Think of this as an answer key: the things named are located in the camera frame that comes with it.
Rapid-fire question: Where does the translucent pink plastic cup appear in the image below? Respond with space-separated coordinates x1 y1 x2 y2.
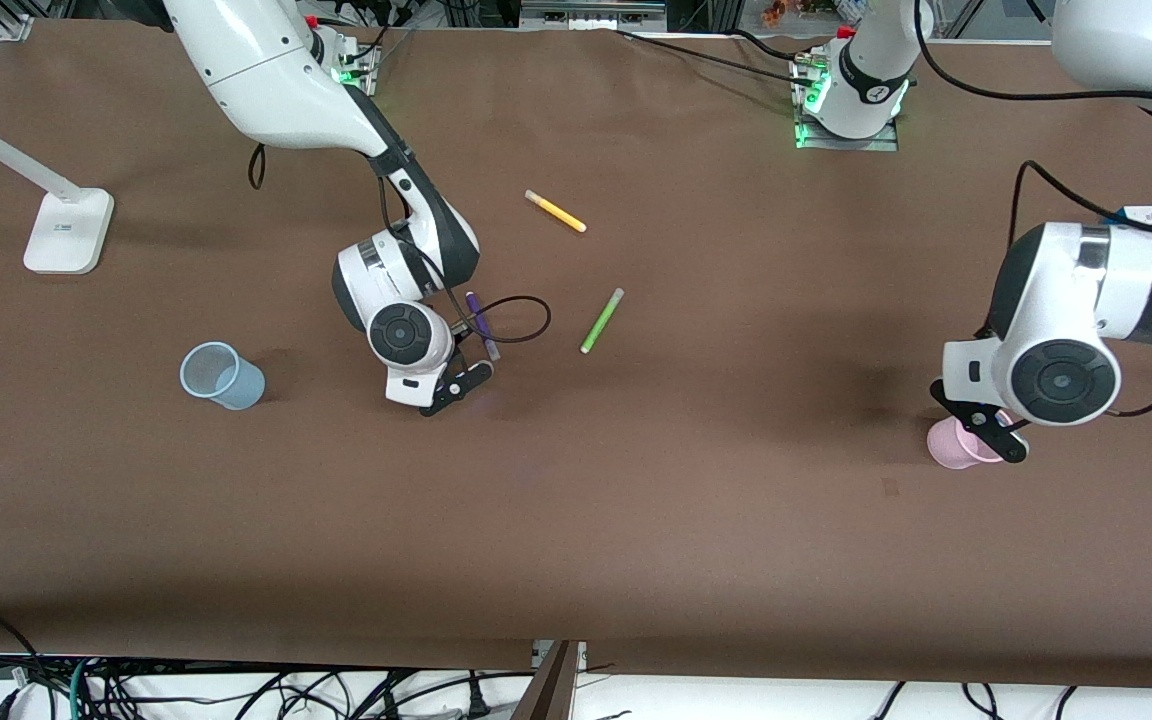
926 412 1012 471

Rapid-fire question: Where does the purple marker pen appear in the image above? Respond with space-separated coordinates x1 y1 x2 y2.
464 290 502 361

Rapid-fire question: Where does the green marker pen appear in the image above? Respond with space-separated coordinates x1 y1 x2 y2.
579 287 626 355

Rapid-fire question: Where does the translucent blue plastic cup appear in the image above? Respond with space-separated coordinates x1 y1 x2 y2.
179 341 266 411

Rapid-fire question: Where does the yellow marker pen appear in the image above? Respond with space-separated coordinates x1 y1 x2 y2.
524 189 588 234

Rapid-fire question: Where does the brown wooden beam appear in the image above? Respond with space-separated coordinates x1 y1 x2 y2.
511 640 582 720

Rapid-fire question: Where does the white desk lamp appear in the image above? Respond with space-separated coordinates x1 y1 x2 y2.
0 100 116 276

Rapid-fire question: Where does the grey equipment box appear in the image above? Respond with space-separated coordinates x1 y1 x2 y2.
521 0 667 29

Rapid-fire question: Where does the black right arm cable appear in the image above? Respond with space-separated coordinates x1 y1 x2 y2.
248 143 552 346

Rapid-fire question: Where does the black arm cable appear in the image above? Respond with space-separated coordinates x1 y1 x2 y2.
911 0 1152 419
248 143 552 346

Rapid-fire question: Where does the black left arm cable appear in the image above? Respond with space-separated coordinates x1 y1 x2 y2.
911 0 1152 419

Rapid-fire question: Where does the black cable tangle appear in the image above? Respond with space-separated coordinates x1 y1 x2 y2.
86 660 537 720

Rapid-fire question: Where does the black cable across table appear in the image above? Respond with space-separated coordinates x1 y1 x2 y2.
614 28 817 86

